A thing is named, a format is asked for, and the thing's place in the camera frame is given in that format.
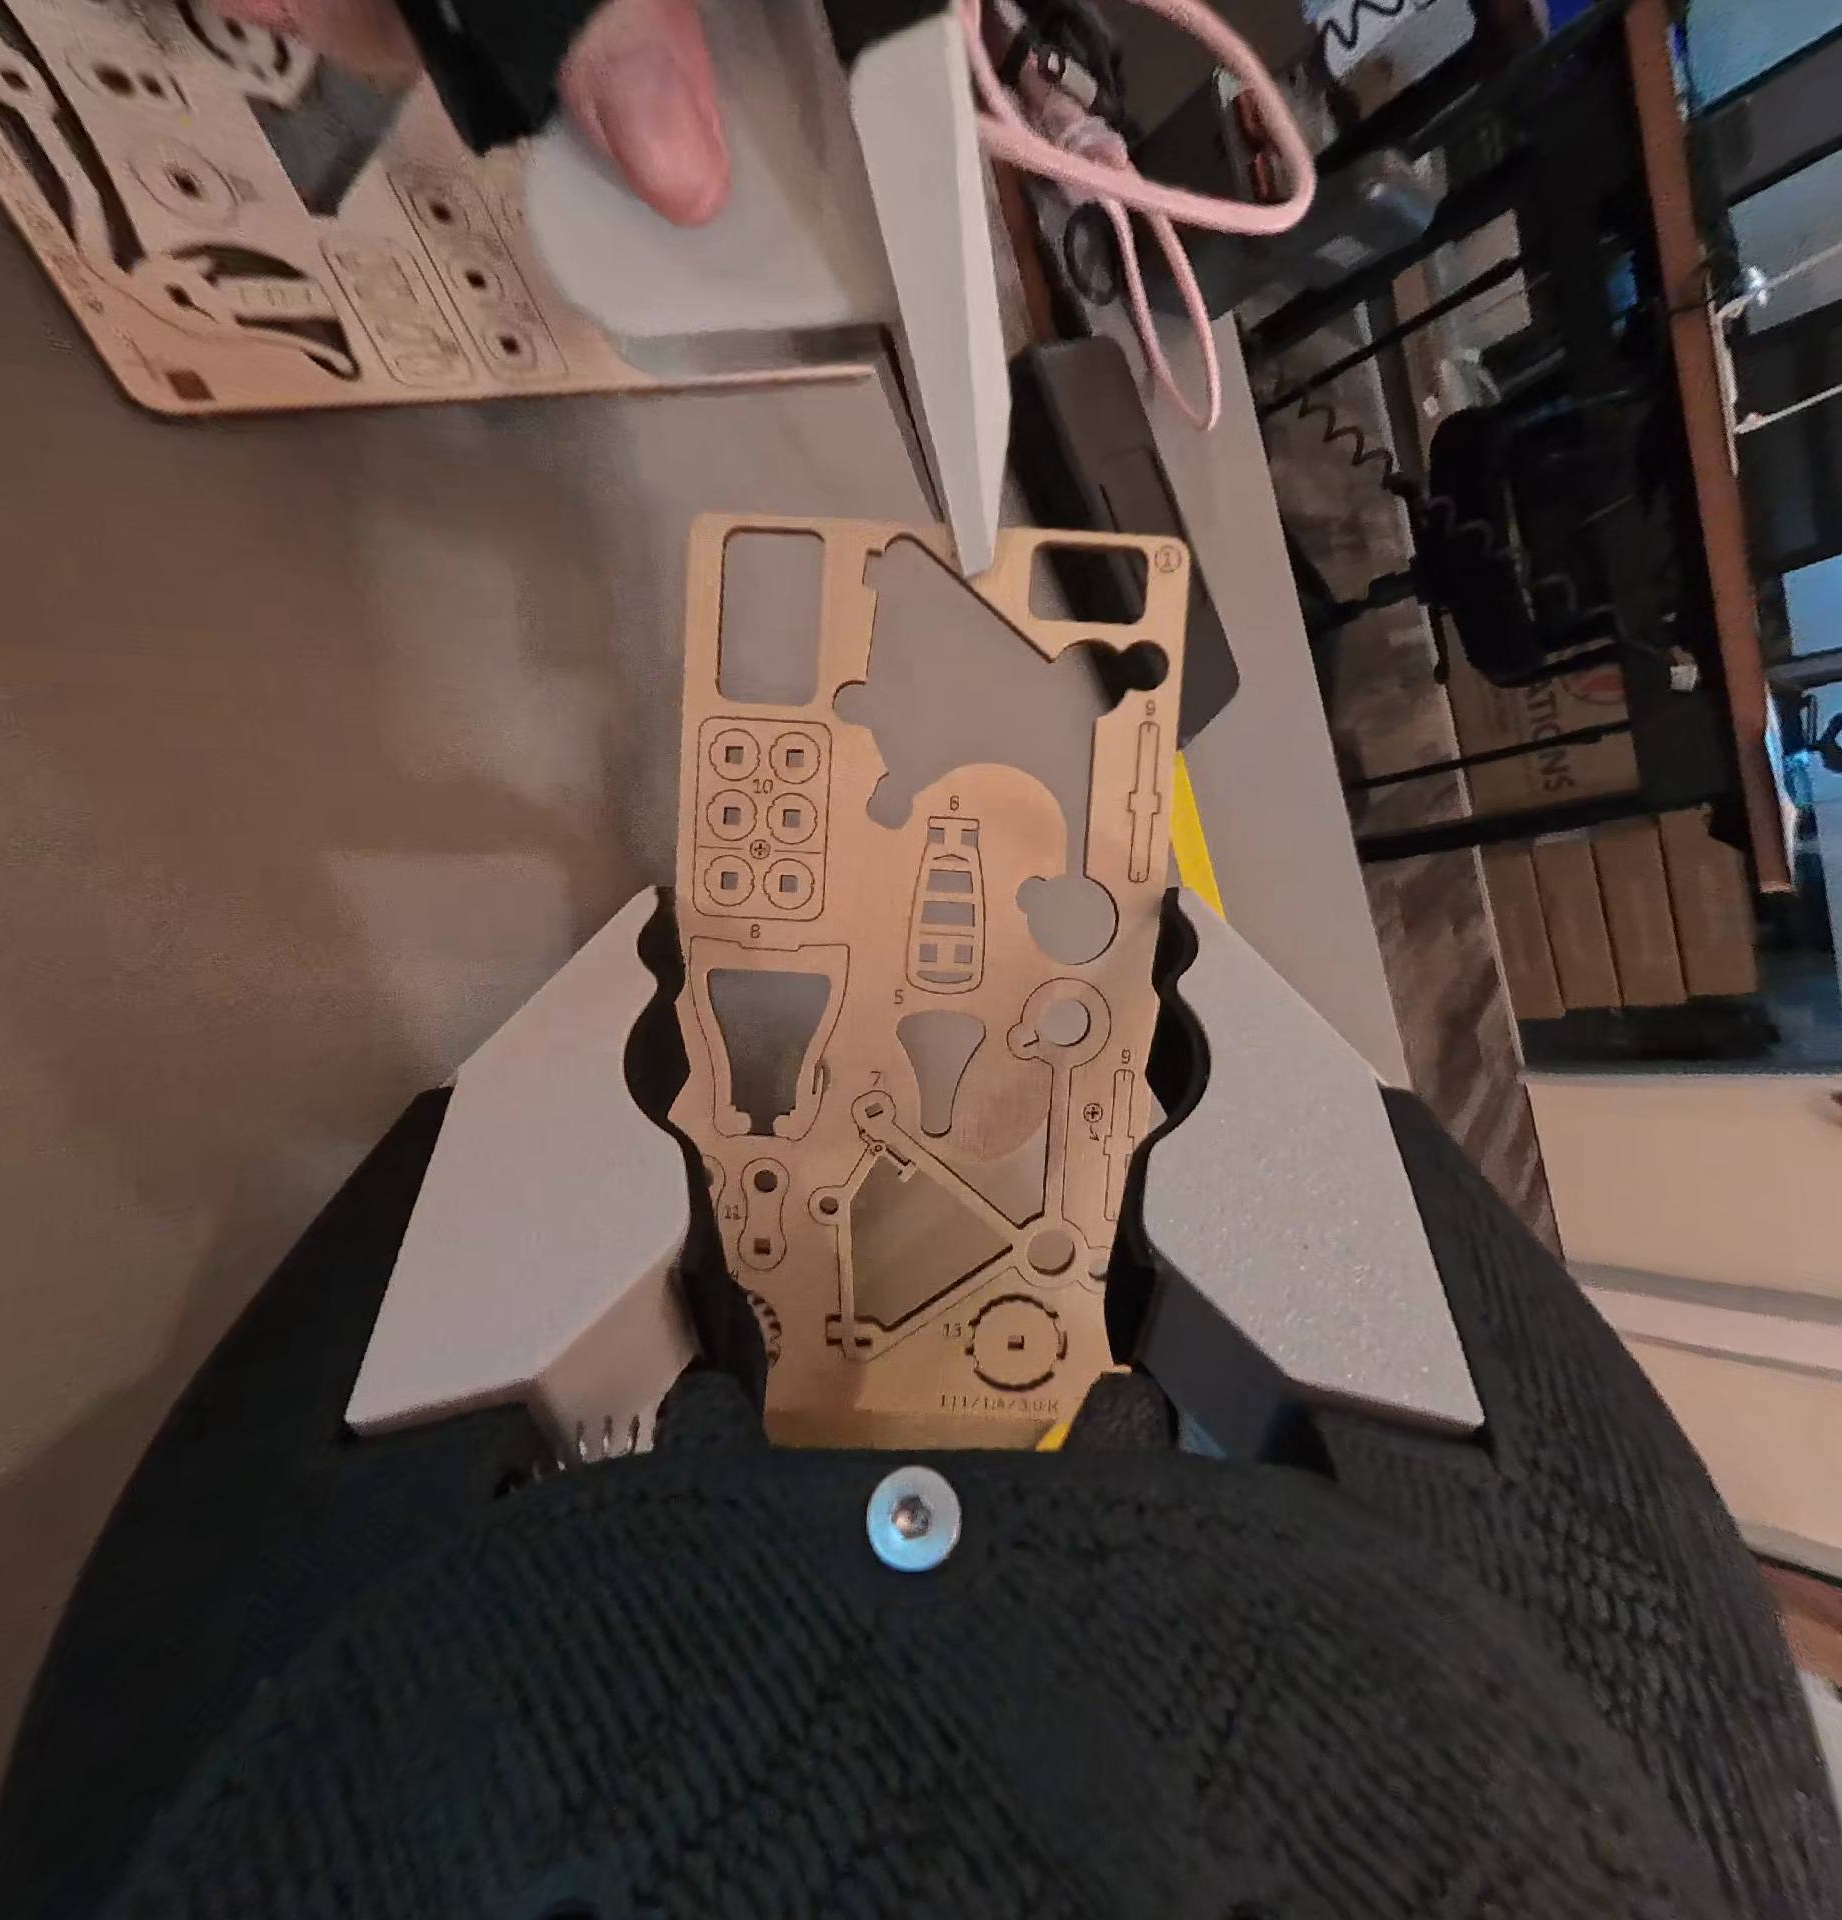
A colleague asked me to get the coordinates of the black coiled cable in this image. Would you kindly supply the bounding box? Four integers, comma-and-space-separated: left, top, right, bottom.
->
1281, 366, 1470, 600

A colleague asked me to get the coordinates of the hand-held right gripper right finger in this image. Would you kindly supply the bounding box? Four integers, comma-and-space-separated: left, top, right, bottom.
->
1112, 889, 1488, 1467

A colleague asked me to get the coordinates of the pink cable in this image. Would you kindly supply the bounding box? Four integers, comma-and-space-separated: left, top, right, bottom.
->
958, 0, 1317, 436

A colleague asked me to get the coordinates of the narrow wooden parts sheet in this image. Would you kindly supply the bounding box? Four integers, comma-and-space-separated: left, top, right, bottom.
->
666, 513, 1196, 1455

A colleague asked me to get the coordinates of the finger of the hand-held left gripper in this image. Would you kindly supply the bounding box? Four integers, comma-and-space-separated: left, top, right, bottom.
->
847, 0, 1009, 579

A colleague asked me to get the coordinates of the cardboard box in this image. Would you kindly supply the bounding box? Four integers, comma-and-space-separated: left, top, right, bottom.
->
1436, 627, 1644, 815

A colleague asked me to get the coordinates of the person's left hand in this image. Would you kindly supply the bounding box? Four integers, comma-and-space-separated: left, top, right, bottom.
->
558, 0, 729, 229

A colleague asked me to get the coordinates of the flat black box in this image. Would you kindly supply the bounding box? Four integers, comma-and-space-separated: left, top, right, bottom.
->
1004, 336, 1239, 746

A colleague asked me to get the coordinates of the yellow tape strip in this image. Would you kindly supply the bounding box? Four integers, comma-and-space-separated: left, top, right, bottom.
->
1172, 751, 1234, 921

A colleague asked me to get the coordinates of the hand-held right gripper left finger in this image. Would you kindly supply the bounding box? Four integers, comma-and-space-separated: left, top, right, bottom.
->
347, 883, 701, 1443

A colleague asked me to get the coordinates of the black metal rack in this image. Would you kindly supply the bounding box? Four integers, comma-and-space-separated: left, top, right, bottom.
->
1250, 0, 1794, 1060

